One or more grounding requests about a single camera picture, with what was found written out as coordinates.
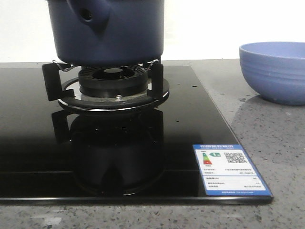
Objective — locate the light blue ceramic bowl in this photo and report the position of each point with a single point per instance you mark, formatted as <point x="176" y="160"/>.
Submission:
<point x="275" y="70"/>

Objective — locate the black pot support grate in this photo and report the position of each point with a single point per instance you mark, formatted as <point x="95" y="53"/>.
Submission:
<point x="69" y="96"/>

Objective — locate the dark blue cooking pot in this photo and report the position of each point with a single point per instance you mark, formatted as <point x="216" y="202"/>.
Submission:
<point x="107" y="32"/>

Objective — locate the black gas burner head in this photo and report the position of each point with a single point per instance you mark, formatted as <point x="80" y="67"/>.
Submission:
<point x="110" y="82"/>

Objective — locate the blue energy efficiency label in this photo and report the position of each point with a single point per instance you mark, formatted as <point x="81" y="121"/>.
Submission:
<point x="226" y="170"/>

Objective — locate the black glass gas stove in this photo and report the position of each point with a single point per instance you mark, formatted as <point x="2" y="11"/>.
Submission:
<point x="51" y="156"/>

